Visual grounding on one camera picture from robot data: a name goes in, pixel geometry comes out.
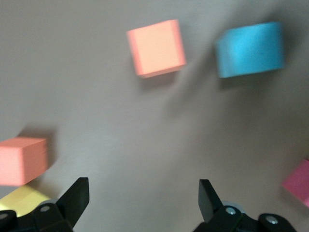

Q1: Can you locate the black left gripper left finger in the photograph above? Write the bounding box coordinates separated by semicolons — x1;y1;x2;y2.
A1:
0;177;90;232

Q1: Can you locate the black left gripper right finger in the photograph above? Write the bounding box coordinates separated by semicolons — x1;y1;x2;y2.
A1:
193;178;296;232

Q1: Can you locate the red foam cube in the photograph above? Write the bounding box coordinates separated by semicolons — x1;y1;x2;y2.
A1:
281;158;309;208

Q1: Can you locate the blue foam cube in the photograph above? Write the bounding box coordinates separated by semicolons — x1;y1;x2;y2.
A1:
215;21;284;78

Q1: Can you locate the orange foam cube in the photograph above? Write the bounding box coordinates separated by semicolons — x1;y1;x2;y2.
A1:
126;19;188;79
0;137;49;187

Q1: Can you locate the yellow foam cube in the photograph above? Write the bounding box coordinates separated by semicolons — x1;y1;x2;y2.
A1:
0;185;53;217

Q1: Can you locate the brown table cover sheet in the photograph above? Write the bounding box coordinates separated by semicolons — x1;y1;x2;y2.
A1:
0;0;309;232

